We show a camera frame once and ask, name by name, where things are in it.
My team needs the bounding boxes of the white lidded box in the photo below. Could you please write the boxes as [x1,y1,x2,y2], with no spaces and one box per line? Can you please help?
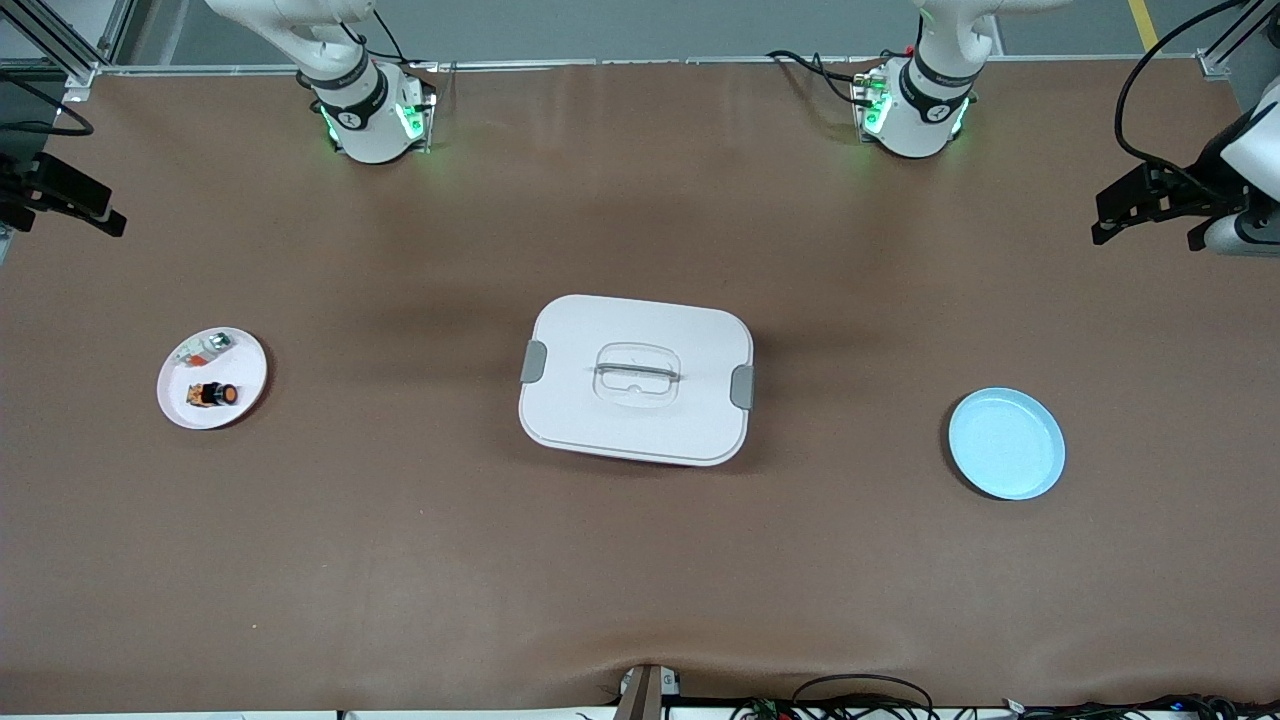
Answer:
[518,293,756,468]

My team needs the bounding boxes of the black left base cables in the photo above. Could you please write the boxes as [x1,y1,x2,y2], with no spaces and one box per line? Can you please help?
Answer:
[767,50,876,109]

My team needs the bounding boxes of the aluminium table edge rail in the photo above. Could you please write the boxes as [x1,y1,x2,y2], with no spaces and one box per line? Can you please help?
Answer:
[95,55,1201,73]

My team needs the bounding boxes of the black cable bundle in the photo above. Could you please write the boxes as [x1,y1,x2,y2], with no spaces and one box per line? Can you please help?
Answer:
[1000,693,1280,720]

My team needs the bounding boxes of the aluminium frame profile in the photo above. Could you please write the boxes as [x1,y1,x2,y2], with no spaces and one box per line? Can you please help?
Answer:
[0,0,136,89]
[1198,0,1280,79]

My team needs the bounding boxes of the black cable loop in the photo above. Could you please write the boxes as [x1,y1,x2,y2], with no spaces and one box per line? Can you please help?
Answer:
[793,675,936,720]

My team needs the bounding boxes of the brown table mat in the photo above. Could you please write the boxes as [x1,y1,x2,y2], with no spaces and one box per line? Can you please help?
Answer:
[0,58,1280,713]

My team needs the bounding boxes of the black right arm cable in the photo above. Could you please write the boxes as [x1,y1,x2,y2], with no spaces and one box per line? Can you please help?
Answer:
[0,75,96,138]

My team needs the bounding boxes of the pale pink plate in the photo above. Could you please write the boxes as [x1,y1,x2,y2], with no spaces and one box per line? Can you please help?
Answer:
[157,326,269,431]

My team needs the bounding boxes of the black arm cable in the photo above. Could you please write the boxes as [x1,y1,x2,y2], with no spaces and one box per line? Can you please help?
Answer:
[0,75,96,138]
[1113,0,1280,183]

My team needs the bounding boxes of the light blue plate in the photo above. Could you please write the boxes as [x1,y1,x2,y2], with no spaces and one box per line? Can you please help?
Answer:
[948,387,1067,501]

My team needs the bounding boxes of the black right base cable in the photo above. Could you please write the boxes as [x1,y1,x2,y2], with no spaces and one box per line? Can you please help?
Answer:
[340,10,441,71]

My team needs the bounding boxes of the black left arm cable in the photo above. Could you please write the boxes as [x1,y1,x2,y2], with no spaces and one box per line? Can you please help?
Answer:
[1113,0,1280,183]

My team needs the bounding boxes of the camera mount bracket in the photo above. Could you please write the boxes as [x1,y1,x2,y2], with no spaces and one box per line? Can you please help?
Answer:
[615,663,683,720]

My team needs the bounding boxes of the small grey orange connector part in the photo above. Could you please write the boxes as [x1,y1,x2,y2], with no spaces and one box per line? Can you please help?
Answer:
[175,333,234,369]

